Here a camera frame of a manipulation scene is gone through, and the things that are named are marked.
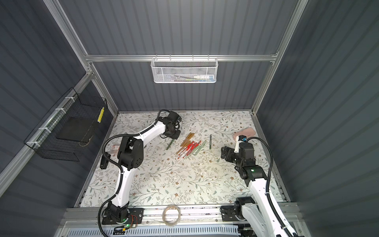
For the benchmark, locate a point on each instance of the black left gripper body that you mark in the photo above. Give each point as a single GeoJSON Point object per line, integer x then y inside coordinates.
{"type": "Point", "coordinates": [174, 131]}

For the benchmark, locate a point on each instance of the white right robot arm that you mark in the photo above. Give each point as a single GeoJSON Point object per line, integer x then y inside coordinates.
{"type": "Point", "coordinates": [260, 210]}

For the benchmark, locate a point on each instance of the red white packet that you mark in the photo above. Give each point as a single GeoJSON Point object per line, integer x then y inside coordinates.
{"type": "Point", "coordinates": [113, 149]}

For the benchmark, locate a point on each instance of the pink glasses case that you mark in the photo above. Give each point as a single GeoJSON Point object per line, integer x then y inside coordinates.
{"type": "Point", "coordinates": [248, 132]}

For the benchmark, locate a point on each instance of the black small device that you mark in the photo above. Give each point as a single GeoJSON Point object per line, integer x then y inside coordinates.
{"type": "Point", "coordinates": [103, 162]}

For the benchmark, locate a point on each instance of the light green pen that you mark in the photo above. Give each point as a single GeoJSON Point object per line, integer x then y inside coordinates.
{"type": "Point", "coordinates": [197, 149]}

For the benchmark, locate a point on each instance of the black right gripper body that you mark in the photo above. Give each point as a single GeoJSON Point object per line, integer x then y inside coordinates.
{"type": "Point", "coordinates": [228, 154]}

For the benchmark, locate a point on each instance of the black wire basket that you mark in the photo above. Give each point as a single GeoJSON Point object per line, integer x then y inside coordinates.
{"type": "Point", "coordinates": [44, 141]}

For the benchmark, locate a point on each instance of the black foam pad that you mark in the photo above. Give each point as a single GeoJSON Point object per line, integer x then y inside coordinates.
{"type": "Point", "coordinates": [75, 129]}

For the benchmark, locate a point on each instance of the pens in white basket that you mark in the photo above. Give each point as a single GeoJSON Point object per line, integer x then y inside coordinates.
{"type": "Point", "coordinates": [195, 78]}

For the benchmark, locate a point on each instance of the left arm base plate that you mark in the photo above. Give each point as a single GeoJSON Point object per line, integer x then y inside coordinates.
{"type": "Point", "coordinates": [122, 216]}

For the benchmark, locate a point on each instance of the white wire mesh basket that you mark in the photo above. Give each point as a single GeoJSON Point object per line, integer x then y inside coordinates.
{"type": "Point", "coordinates": [163, 70]}

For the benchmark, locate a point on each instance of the white vent grille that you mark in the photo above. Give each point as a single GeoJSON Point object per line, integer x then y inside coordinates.
{"type": "Point", "coordinates": [178, 231]}

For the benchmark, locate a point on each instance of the yellow marker in basket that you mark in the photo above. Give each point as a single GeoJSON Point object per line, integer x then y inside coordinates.
{"type": "Point", "coordinates": [101, 113]}

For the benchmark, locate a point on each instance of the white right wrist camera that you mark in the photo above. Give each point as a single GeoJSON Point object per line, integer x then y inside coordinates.
{"type": "Point", "coordinates": [239, 139]}

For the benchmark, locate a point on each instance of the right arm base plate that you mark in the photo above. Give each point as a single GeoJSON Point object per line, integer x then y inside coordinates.
{"type": "Point", "coordinates": [240, 212]}

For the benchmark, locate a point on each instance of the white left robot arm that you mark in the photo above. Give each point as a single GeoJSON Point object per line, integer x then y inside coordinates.
{"type": "Point", "coordinates": [131, 152]}

